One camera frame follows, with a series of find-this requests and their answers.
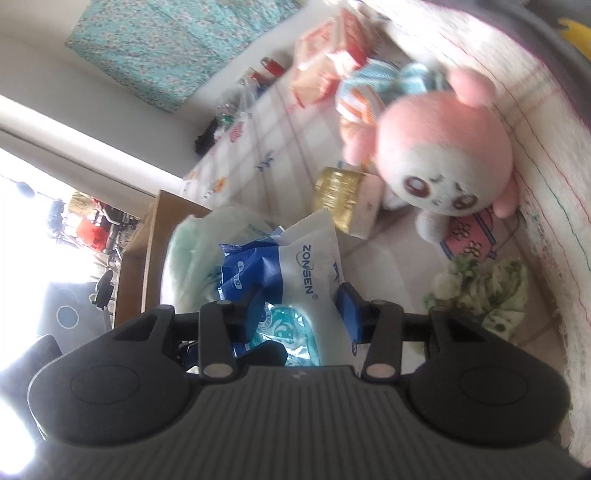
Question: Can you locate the black cloth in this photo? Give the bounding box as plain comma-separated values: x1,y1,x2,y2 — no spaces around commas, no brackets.
194,117,227,155

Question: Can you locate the green floral scrunchie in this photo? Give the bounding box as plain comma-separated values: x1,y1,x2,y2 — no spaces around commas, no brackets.
422,256,529,337

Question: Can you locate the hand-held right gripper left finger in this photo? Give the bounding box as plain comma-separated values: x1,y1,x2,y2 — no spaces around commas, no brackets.
111,284,269,381

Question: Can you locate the pink plush toy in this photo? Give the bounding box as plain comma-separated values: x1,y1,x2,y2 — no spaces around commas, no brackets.
342,67,520,243

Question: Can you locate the blue and white packet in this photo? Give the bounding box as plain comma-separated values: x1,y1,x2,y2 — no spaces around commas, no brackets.
217,210,354,367

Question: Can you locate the white blue tissue packet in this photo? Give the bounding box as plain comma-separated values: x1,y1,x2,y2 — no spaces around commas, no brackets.
335,60,451,125

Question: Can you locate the teal printed foil packet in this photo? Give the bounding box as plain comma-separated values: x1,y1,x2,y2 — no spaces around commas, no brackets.
233,302,321,367

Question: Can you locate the white plastic bag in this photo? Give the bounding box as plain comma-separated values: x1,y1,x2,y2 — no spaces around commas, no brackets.
161,205,282,319

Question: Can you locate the pink wet wipes pack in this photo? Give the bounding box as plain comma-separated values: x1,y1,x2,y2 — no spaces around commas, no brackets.
291,7,375,109

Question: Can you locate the brown cardboard box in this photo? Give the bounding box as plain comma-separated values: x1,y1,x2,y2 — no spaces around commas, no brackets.
113,188,213,330

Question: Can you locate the gold box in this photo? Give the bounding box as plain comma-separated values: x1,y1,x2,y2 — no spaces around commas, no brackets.
314,166,384,238

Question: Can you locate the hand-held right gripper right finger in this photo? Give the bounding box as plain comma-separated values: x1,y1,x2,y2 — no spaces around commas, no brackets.
335,281,485,381

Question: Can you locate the teal floral wall cloth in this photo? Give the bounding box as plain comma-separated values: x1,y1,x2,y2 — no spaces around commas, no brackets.
65,0,301,114

